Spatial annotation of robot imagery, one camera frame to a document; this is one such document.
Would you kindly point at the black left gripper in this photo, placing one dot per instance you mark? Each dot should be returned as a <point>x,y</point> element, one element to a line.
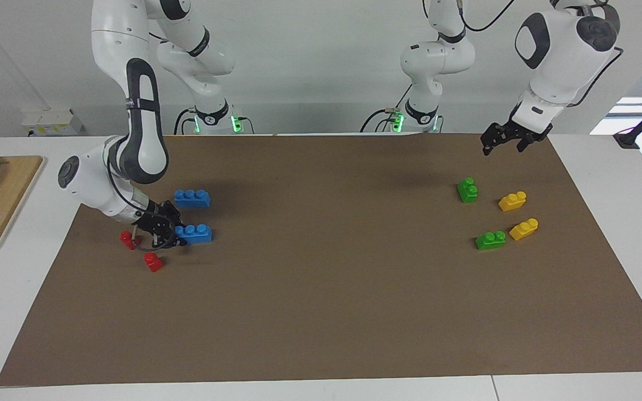
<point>521,130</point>

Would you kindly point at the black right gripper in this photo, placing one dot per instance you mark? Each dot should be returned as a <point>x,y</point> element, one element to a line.
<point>155,218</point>

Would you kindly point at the blue three-stud toy block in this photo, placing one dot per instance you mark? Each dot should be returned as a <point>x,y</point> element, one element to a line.
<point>197,235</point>
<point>191,199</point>

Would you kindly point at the green two-stud toy block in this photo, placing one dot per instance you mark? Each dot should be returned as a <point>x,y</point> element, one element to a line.
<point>490,240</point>
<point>467,192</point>

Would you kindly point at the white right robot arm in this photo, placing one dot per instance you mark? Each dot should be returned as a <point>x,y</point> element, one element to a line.
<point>142,122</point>

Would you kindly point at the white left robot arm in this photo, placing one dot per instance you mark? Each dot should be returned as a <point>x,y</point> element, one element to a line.
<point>560,50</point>

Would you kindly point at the red one-stud toy block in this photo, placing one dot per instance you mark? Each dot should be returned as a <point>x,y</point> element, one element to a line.
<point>126,239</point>
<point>153,262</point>

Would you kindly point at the yellow two-stud toy block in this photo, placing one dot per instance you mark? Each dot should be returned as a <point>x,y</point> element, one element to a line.
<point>512,201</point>
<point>523,229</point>

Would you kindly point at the white power strip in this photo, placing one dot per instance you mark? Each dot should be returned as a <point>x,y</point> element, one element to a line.
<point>48,123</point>

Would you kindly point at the brown paper table mat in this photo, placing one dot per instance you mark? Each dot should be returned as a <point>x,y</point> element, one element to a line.
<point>321,306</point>

